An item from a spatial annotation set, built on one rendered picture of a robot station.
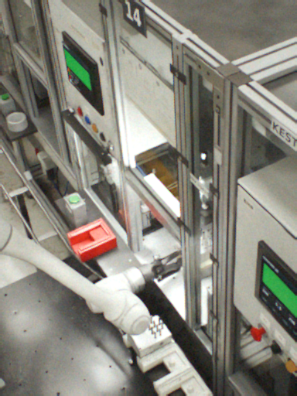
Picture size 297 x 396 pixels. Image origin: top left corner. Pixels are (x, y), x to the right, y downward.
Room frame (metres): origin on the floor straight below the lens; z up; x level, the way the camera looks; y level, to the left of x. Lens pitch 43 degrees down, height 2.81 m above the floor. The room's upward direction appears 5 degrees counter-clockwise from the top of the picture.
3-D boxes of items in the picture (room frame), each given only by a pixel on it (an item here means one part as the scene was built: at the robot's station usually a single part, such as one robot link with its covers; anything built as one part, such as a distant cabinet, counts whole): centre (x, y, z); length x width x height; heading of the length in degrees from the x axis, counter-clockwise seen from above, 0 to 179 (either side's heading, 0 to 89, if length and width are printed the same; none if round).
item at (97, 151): (1.91, 0.20, 1.37); 0.36 x 0.04 x 0.04; 26
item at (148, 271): (1.54, 0.01, 1.00); 0.09 x 0.07 x 0.08; 116
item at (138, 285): (1.51, 0.08, 1.00); 0.09 x 0.06 x 0.09; 26
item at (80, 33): (1.97, 0.08, 1.60); 0.42 x 0.29 x 0.46; 26
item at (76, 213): (1.93, 0.29, 0.97); 0.08 x 0.08 x 0.12; 26
